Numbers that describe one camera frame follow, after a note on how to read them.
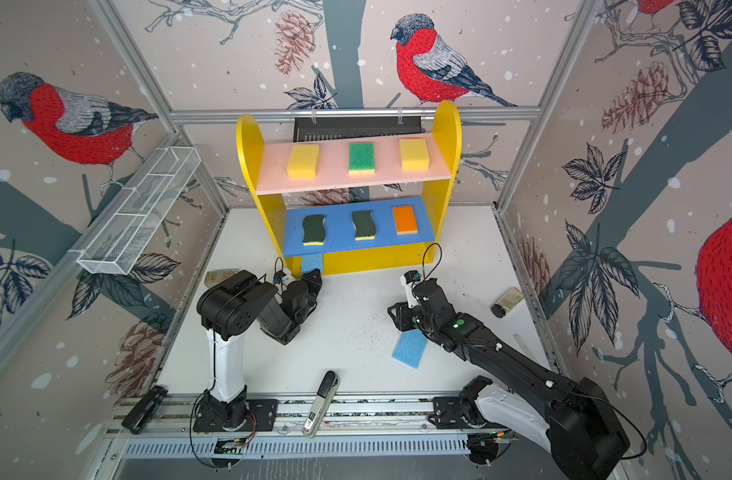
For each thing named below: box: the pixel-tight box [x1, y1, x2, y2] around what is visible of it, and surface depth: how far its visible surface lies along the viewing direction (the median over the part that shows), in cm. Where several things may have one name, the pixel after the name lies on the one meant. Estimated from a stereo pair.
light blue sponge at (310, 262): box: [302, 254, 323, 274], surface depth 103 cm
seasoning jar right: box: [490, 287, 525, 319], surface depth 92 cm
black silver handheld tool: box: [301, 370, 341, 438], surface depth 74 cm
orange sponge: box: [393, 205, 418, 235], surface depth 98 cm
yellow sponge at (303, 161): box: [286, 144, 320, 179], surface depth 75 cm
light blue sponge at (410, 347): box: [392, 328, 428, 369], surface depth 85 cm
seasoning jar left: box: [204, 268, 238, 287], surface depth 97 cm
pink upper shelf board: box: [256, 132, 452, 195], surface depth 76 cm
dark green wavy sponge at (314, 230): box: [302, 214, 326, 246], surface depth 95 cm
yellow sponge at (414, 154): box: [399, 138, 430, 171], surface depth 77 cm
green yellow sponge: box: [348, 142, 375, 175], surface depth 76 cm
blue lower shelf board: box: [284, 197, 435, 259], surface depth 97 cm
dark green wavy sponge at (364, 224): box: [352, 210, 376, 241], surface depth 97 cm
